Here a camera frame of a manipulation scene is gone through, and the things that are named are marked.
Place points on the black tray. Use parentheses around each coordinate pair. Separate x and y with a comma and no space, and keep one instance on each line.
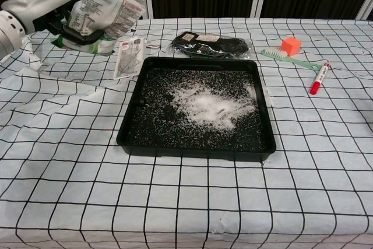
(151,132)

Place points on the small white clip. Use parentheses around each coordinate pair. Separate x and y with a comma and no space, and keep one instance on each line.
(153,45)

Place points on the checkered white tablecloth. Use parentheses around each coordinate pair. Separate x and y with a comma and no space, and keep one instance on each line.
(175,202)

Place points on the orange cube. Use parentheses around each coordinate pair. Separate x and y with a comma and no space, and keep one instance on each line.
(290,45)

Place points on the black packaged gloves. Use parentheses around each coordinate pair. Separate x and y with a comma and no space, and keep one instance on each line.
(215,46)

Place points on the clear hairpin packet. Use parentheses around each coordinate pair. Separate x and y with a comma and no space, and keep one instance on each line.
(128,59)

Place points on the white powder pile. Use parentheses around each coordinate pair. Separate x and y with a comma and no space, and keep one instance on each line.
(209,106)

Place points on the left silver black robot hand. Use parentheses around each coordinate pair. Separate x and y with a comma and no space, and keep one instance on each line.
(38,4)

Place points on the white wrapper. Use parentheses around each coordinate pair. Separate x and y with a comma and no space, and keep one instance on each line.
(99,4)

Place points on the green plastic brush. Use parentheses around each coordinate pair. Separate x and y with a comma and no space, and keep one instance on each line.
(275,54)

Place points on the red white marker pen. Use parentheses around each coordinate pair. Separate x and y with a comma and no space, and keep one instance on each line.
(319,80)

